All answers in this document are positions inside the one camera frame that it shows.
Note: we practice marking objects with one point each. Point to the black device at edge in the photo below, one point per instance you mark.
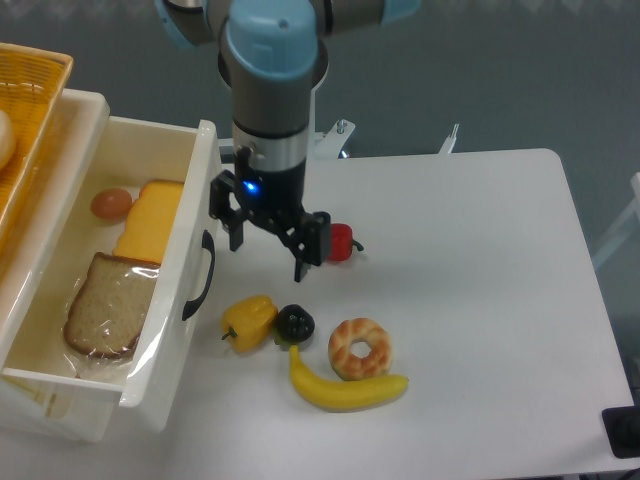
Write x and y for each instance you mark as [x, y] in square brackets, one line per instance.
[622, 430]

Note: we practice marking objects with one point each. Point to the yellow woven basket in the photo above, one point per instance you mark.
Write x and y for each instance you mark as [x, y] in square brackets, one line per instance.
[32, 80]

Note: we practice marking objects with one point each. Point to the white table frame bracket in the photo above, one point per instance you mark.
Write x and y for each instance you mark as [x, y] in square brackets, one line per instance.
[449, 143]

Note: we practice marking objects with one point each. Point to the white drawer cabinet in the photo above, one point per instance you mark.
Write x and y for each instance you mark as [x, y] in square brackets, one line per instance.
[38, 403]

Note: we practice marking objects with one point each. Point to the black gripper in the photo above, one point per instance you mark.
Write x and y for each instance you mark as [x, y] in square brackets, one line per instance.
[271, 201]

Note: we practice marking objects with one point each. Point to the white bread roll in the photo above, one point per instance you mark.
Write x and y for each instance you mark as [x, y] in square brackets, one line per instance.
[7, 139]

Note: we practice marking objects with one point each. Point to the yellow cake slice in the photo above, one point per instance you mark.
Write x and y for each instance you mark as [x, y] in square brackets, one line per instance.
[149, 222]

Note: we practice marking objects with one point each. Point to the white top drawer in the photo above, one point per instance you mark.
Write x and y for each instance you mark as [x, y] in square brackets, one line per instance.
[129, 154]

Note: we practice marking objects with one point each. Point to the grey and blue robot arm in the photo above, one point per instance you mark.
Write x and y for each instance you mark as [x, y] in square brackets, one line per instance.
[271, 57]

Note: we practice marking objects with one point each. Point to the yellow bell pepper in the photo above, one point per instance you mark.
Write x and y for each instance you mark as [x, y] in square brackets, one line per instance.
[247, 323]

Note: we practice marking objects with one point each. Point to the yellow banana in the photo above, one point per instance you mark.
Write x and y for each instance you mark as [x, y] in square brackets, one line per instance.
[343, 396]

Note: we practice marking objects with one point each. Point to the brown bread slice wrapped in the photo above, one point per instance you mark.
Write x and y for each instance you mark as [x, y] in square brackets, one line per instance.
[106, 317]

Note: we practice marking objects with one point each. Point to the red bell pepper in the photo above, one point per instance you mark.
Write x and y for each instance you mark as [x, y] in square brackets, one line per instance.
[343, 243]

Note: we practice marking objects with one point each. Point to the brown egg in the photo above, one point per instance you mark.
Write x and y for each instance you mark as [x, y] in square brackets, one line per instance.
[111, 204]

